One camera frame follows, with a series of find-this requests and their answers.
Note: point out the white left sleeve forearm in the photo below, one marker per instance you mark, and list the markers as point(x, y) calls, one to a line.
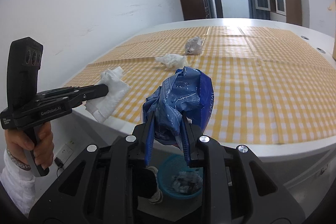
point(19, 184)

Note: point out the blue mesh trash basket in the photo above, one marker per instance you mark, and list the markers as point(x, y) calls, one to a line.
point(169, 168)

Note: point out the blue plastic bag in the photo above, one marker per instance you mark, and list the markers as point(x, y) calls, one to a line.
point(189, 92)

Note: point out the white tissue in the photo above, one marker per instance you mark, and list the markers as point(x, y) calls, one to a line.
point(173, 61)

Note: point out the white paper napkin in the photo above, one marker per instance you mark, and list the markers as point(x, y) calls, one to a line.
point(103, 107)

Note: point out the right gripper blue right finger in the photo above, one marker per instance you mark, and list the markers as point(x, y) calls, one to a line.
point(185, 134)

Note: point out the brown cardboard box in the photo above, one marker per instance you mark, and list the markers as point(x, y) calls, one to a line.
point(333, 10)

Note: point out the wall power socket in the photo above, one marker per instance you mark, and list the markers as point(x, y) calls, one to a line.
point(64, 153)

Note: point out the silver wristwatch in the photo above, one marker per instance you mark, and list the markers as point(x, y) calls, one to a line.
point(17, 162)

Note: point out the trash pile inside basket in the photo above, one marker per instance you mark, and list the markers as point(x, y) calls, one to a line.
point(187, 182)

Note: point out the yellow checkered tablecloth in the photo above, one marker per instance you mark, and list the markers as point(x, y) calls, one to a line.
point(270, 86)

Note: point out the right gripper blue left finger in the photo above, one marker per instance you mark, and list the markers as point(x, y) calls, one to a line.
point(150, 133)

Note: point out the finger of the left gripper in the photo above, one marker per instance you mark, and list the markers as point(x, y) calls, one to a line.
point(78, 95)

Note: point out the white sneaker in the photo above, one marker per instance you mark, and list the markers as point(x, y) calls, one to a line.
point(157, 196)

